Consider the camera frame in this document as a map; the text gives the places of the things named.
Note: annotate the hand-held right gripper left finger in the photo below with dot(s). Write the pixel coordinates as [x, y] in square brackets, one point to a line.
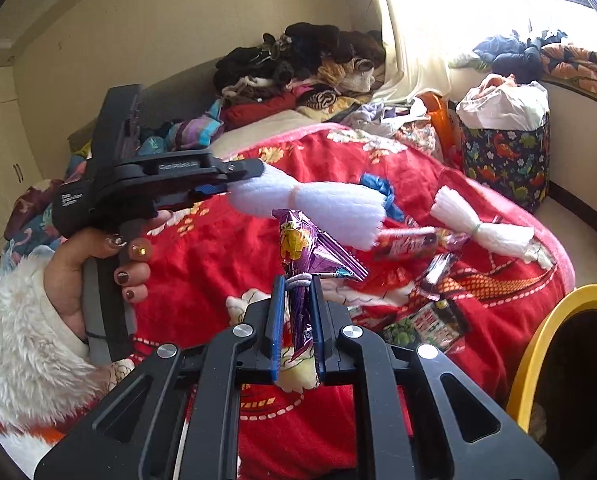
[277, 320]

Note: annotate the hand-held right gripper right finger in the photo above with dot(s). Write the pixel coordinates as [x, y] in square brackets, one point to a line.
[318, 325]

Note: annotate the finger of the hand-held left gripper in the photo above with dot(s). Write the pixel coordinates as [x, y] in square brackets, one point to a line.
[211, 190]
[243, 167]

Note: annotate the purple snack wrapper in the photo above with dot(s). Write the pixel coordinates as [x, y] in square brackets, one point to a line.
[303, 245]

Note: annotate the white foam net bundle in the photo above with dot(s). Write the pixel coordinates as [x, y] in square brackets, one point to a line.
[328, 210]
[458, 210]

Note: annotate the yellow trash bin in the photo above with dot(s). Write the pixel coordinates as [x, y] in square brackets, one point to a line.
[533, 350]

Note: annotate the person's left forearm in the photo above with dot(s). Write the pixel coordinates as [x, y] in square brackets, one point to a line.
[13, 340]

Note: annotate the person's left hand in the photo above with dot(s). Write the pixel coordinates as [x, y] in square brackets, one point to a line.
[63, 280]

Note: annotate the beige bedsheet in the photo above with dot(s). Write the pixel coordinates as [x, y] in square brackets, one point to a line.
[268, 130]

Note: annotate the purple teal striped cloth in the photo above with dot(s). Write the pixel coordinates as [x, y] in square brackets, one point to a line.
[198, 127]

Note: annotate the red floral blanket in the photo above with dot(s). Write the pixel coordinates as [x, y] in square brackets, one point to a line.
[203, 270]

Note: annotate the grey headboard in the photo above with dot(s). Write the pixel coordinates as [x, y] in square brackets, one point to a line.
[178, 85]

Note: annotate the green label packet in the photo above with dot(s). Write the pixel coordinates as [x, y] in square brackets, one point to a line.
[428, 325]

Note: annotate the pile of dark clothes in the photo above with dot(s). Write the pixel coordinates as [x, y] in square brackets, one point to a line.
[298, 60]

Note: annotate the red snack packet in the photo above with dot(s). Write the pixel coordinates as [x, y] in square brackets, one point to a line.
[408, 242]

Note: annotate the small silver packet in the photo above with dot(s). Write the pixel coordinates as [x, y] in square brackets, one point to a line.
[436, 275]

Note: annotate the white grey cloth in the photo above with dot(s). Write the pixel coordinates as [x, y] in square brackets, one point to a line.
[373, 115]

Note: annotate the floral patterned cloth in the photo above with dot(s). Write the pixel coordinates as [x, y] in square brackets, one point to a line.
[418, 137]

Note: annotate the orange plastic chair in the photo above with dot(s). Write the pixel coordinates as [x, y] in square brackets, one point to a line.
[438, 110]

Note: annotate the cream curtain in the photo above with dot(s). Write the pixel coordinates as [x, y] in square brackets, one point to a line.
[413, 35]

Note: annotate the dinosaur print fabric basket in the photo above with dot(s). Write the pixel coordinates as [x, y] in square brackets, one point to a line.
[503, 160]

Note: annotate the white plastic bag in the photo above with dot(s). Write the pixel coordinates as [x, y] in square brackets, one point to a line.
[503, 105]

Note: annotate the dark blue clothes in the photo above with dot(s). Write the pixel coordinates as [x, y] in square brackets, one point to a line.
[513, 55]

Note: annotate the orange patterned quilt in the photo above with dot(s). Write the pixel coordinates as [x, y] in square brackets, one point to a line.
[578, 65]

